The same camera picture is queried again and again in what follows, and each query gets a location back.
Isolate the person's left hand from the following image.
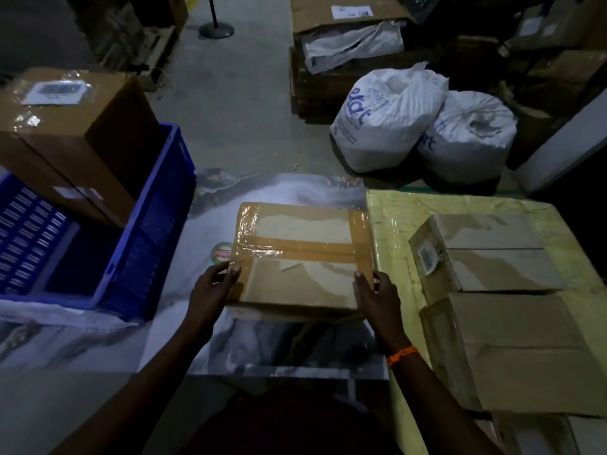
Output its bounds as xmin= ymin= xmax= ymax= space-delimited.
xmin=185 ymin=261 xmax=242 ymax=335

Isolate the person's right hand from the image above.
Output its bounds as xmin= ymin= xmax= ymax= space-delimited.
xmin=353 ymin=270 xmax=408 ymax=354

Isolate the taped brown cardboard parcel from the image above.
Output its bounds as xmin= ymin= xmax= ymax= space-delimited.
xmin=226 ymin=202 xmax=375 ymax=324

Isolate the person's right forearm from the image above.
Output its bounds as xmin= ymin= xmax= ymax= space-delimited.
xmin=392 ymin=353 xmax=504 ymax=455

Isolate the person's left forearm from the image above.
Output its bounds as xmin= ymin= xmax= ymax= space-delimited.
xmin=50 ymin=321 xmax=213 ymax=455

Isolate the yellow wrapped flat package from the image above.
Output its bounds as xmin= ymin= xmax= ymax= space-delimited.
xmin=365 ymin=190 xmax=607 ymax=455

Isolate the orange wrist thread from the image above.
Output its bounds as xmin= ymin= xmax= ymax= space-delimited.
xmin=387 ymin=346 xmax=420 ymax=368

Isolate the small cardboard box with label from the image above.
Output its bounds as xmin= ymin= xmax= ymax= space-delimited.
xmin=409 ymin=212 xmax=567 ymax=306

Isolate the blue plastic crate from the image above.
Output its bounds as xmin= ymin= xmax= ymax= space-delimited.
xmin=0 ymin=122 xmax=196 ymax=323

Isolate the person's dark shirt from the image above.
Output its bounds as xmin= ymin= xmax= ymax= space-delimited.
xmin=182 ymin=384 xmax=404 ymax=455

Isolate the large white tied sack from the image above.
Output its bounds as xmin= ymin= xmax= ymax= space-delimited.
xmin=330 ymin=62 xmax=449 ymax=174

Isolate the plain flat cardboard box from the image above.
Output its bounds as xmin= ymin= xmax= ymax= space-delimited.
xmin=420 ymin=291 xmax=607 ymax=418

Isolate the small white tied sack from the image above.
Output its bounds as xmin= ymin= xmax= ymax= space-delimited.
xmin=417 ymin=90 xmax=518 ymax=184

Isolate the wooden pallet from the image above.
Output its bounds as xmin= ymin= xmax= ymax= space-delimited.
xmin=288 ymin=45 xmax=361 ymax=123

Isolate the large brown cardboard box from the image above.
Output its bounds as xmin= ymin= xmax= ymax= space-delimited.
xmin=0 ymin=67 xmax=164 ymax=228

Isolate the white plastic bag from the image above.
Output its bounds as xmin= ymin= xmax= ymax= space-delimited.
xmin=302 ymin=20 xmax=408 ymax=75

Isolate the white flat board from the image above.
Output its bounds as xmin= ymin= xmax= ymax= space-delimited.
xmin=514 ymin=90 xmax=607 ymax=194

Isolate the open cardboard box with label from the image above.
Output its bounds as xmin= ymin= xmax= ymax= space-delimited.
xmin=290 ymin=0 xmax=414 ymax=38

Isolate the stack of dark cardboard boxes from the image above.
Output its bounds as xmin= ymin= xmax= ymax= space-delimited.
xmin=498 ymin=0 xmax=607 ymax=119

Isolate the black stanchion post base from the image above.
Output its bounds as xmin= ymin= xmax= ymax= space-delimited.
xmin=199 ymin=0 xmax=235 ymax=39

